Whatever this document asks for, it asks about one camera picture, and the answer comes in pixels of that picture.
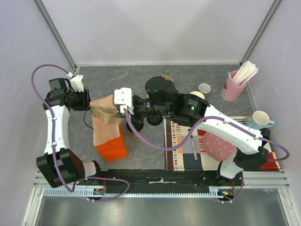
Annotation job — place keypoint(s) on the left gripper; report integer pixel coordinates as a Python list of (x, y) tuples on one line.
[(85, 105)]

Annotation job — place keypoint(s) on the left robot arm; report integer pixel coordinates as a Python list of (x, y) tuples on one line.
[(59, 164)]

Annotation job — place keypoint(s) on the black plastic coffee lid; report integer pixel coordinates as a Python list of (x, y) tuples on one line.
[(137, 124)]

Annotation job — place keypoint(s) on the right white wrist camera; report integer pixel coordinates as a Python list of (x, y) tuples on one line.
[(123, 98)]

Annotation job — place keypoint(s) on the light blue mug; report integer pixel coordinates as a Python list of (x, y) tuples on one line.
[(259, 120)]

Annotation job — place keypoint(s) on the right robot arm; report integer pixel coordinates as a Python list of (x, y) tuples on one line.
[(196, 113)]

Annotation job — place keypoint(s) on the pink straw holder cup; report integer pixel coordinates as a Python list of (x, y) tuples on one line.
[(231, 91)]

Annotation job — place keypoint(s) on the orange paper bag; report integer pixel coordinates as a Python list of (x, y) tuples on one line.
[(108, 140)]

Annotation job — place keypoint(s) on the grey slotted cable duct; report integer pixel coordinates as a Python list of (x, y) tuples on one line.
[(93, 193)]

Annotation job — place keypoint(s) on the fork with pink handle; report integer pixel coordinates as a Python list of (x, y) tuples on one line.
[(193, 145)]

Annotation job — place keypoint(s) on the cardboard cup carrier stack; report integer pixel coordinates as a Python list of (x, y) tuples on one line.
[(167, 77)]

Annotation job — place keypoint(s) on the patterned colourful placemat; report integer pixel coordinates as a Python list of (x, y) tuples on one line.
[(182, 158)]

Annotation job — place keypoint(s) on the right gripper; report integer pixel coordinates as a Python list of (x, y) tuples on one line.
[(135, 106)]

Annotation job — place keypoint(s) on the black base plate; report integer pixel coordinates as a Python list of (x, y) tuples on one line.
[(162, 180)]

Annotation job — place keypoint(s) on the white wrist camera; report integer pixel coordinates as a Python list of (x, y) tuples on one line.
[(123, 98), (76, 82)]

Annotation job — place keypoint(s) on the pink dotted plate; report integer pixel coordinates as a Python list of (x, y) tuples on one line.
[(217, 148)]

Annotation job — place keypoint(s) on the bundle of white straws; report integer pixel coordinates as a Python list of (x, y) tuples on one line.
[(245, 73)]

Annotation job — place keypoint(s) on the single brown paper cup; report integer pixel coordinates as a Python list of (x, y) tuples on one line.
[(133, 132)]

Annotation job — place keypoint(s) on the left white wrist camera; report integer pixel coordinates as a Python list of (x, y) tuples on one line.
[(76, 82)]

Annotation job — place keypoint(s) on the stack of brown paper cups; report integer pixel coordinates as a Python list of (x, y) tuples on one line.
[(198, 94)]

